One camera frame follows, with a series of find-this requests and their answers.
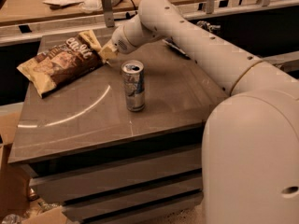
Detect silver blue redbull can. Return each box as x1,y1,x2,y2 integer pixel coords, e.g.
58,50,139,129
121,60,145,112

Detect brown sea salt chip bag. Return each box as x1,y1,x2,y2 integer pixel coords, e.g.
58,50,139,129
17,30,103,97

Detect middle grey drawer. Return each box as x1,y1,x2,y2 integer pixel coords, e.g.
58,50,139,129
63,169,203,224

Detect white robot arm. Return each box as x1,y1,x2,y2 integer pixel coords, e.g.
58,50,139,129
100,0,299,224

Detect grey drawer cabinet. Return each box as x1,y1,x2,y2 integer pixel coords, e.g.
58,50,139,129
7,21,230,224

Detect cardboard box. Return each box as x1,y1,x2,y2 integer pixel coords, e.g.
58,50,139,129
0,112,67,224

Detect grey metal rail shelf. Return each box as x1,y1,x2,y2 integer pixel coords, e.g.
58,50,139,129
263,51,299,73

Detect grey metal post left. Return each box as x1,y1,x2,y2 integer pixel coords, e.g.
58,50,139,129
101,0,115,27

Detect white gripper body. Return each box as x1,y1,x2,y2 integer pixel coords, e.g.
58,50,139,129
111,15,161,54

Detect bottom grey drawer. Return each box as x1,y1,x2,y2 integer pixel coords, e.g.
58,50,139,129
82,189,203,224

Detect top grey drawer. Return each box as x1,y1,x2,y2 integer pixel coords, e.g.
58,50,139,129
30,144,201,203

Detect grey drawer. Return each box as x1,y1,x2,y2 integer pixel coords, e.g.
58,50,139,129
82,189,203,224
30,144,201,203
63,169,203,224

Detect blue chip bag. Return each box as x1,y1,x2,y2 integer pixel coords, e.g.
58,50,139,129
163,21,221,59

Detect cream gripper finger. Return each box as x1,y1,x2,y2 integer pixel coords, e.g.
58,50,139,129
98,40,118,63

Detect black power cable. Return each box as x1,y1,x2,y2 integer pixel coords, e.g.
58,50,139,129
113,0,139,21

